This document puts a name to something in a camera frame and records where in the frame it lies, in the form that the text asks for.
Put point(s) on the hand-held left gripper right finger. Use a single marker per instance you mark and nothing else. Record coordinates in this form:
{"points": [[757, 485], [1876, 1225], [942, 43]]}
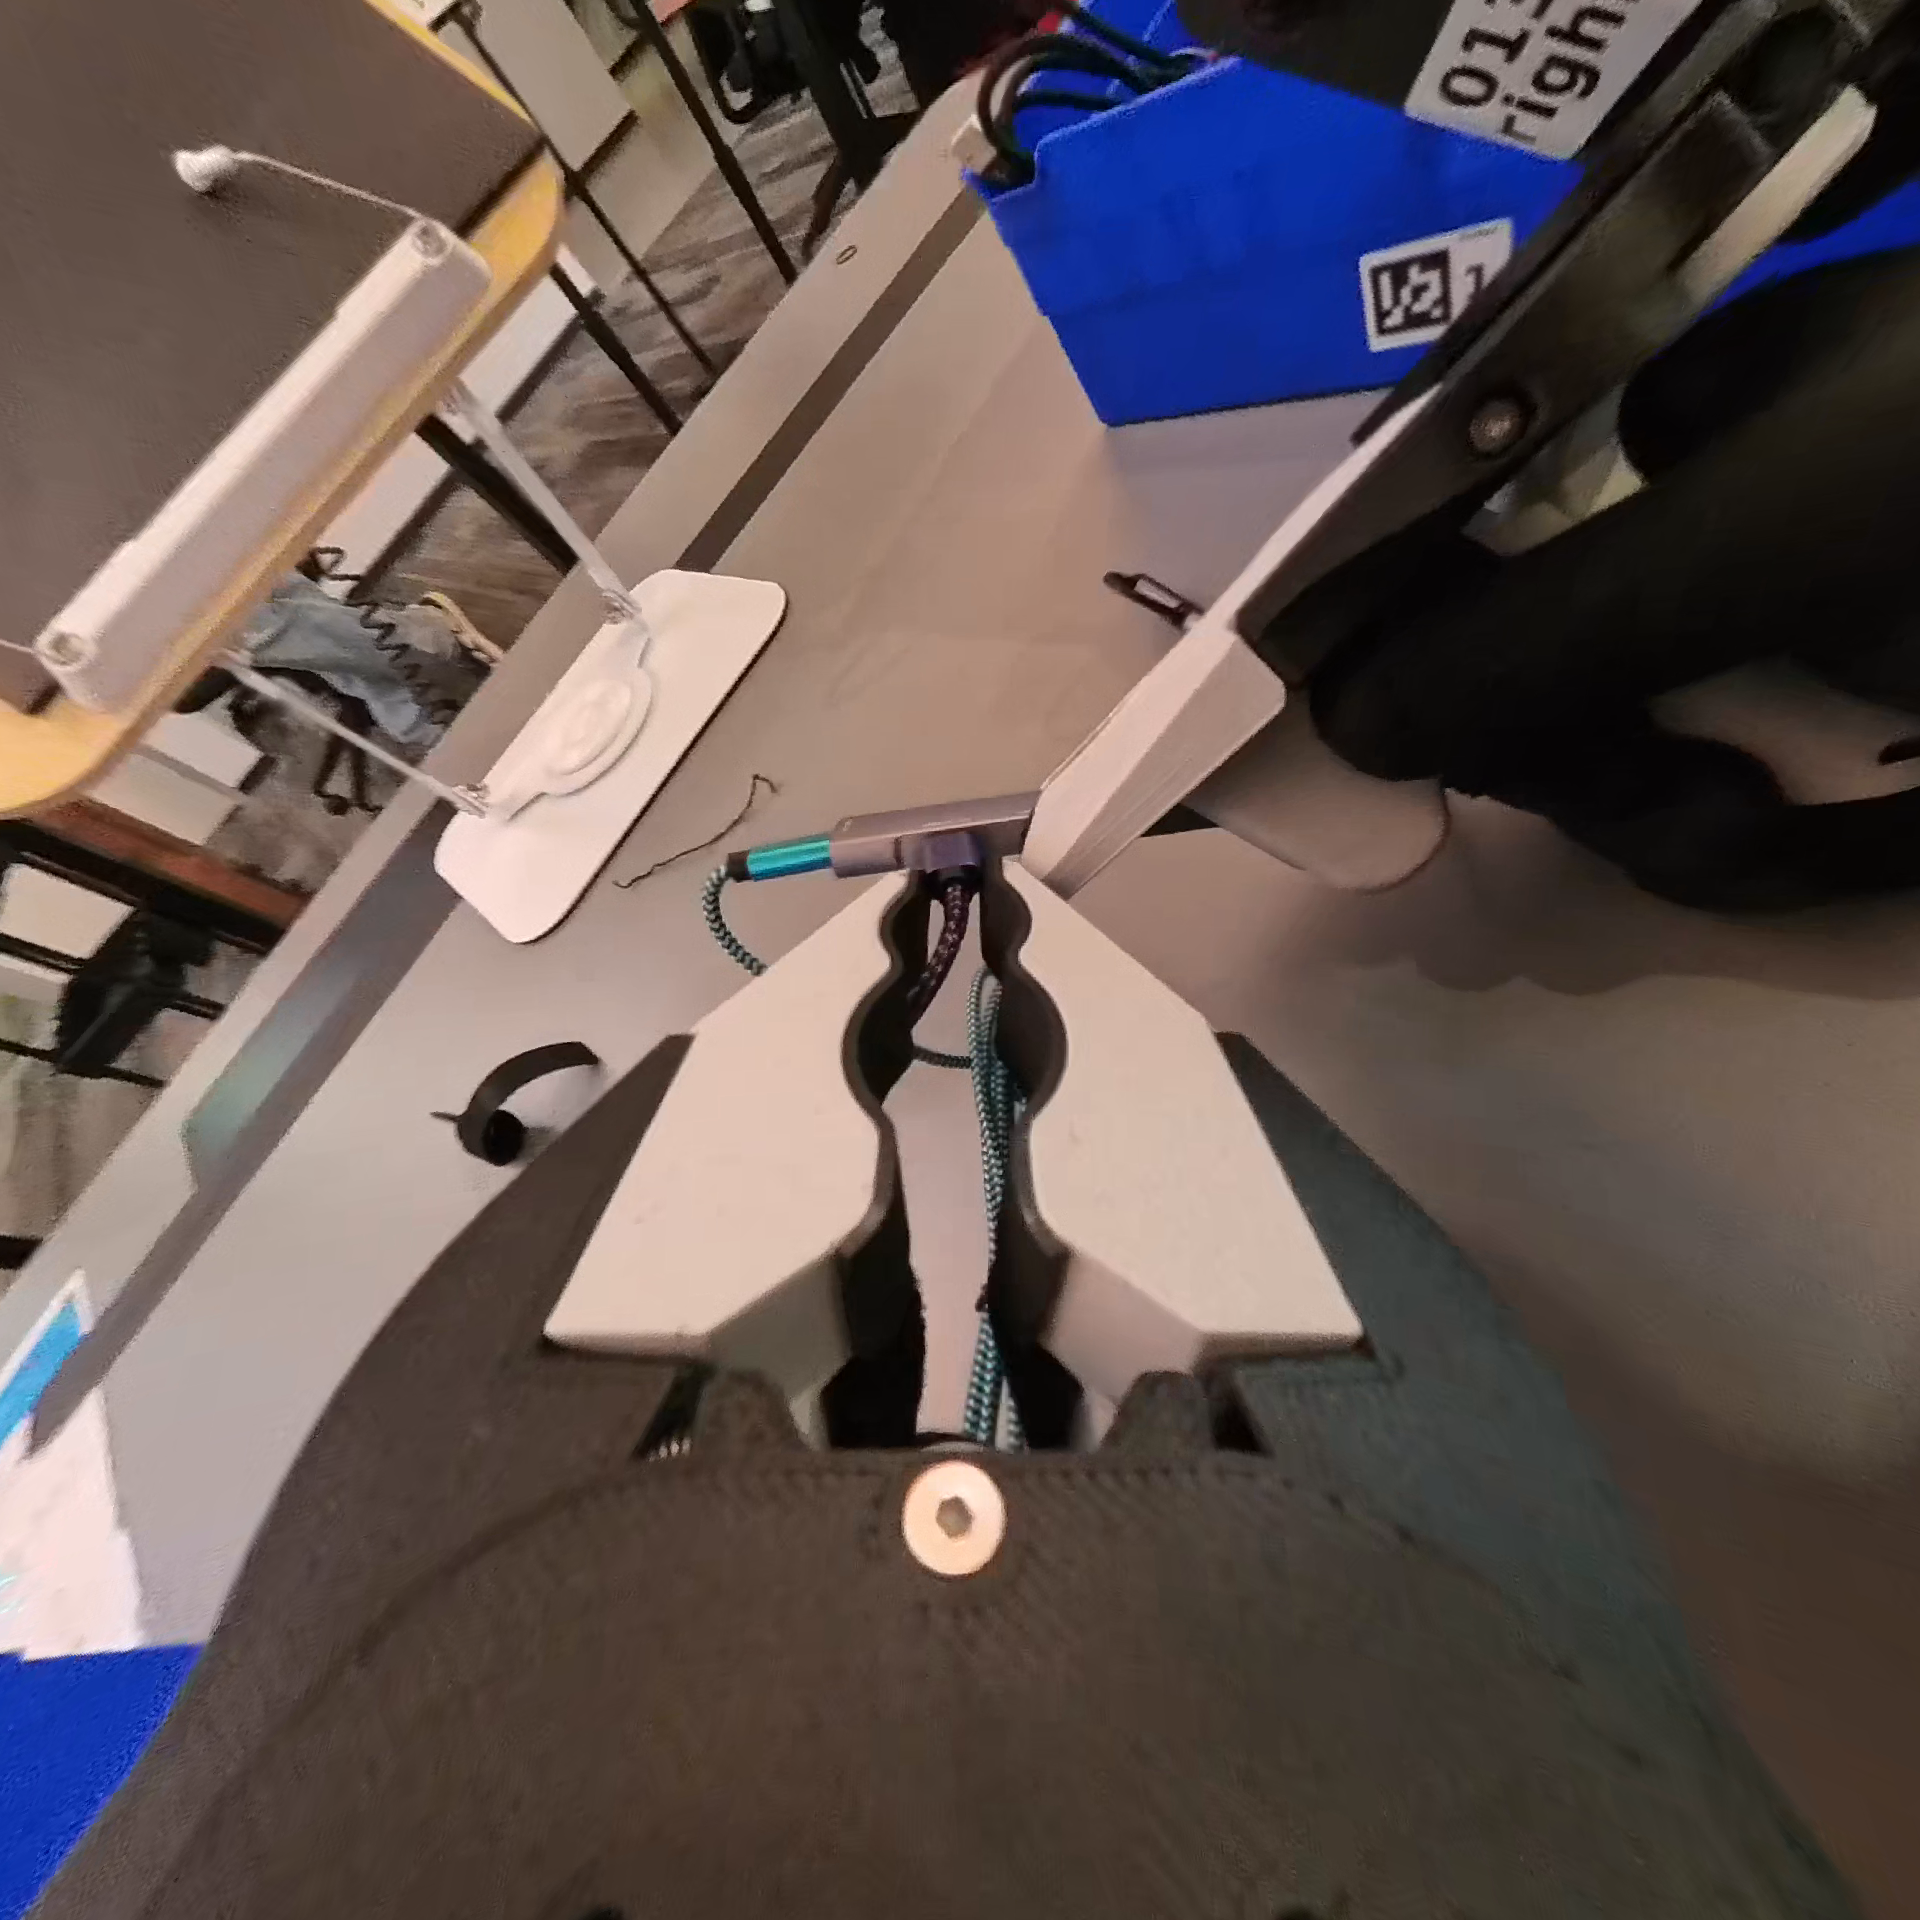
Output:
{"points": [[1186, 1186]]}

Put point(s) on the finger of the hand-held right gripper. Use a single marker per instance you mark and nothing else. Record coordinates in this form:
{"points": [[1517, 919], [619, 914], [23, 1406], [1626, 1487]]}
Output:
{"points": [[1152, 750]]}

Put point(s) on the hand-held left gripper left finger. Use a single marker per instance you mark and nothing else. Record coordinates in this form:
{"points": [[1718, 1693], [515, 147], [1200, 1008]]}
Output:
{"points": [[719, 1186]]}

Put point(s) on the blue bin with square tag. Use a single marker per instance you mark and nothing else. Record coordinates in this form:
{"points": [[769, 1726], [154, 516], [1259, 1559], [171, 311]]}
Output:
{"points": [[1230, 269]]}

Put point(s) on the person's right hand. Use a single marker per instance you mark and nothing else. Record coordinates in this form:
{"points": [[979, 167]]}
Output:
{"points": [[1770, 523]]}

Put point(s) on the black thread scrap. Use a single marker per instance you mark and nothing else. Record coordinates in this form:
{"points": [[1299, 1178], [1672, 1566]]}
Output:
{"points": [[705, 848]]}

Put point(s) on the white stand with clear arms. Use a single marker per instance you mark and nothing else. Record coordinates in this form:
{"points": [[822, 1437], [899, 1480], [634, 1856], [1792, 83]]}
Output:
{"points": [[705, 633]]}

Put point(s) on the white printed paper sheet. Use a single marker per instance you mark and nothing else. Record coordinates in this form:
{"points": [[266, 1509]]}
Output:
{"points": [[60, 1499]]}

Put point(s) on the dark board with wooden rim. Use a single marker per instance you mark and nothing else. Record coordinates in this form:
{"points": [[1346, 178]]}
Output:
{"points": [[226, 226]]}

